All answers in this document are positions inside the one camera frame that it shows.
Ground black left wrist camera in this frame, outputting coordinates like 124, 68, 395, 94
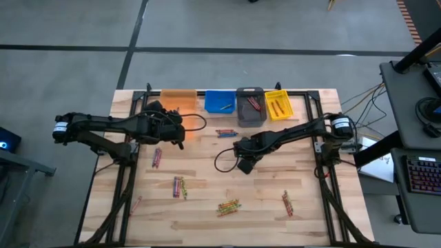
143, 99, 165, 114

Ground black aluminium table frame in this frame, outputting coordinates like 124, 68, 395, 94
78, 81, 375, 248

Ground cable bundle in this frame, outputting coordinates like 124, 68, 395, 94
340, 81, 387, 138

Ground white paper sheet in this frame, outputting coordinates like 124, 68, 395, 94
357, 136, 396, 183

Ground grey side table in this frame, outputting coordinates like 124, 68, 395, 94
0, 147, 57, 247

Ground grey plastic bin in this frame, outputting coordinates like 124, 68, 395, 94
236, 87, 268, 128

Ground black stand pole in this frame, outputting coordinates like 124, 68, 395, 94
393, 26, 441, 74

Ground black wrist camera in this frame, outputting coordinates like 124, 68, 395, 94
143, 99, 165, 114
236, 157, 256, 175

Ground black box blue light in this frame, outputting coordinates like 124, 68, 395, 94
0, 126, 22, 154

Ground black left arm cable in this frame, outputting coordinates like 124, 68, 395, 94
151, 109, 208, 133

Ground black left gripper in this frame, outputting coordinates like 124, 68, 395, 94
137, 109, 186, 150

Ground black backlit keyboard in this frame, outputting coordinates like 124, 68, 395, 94
405, 156, 441, 196

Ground grey keyboard desk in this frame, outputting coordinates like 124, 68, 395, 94
390, 147, 441, 236

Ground black headphones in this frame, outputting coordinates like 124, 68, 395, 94
414, 96, 441, 139

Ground orange translucent plastic bin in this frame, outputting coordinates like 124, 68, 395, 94
159, 89, 198, 120

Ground blue plastic mesh basket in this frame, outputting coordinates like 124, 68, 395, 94
204, 90, 237, 114

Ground yellow plastic mesh basket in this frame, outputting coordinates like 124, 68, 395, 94
264, 90, 295, 122

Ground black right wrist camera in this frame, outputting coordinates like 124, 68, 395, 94
236, 157, 256, 175

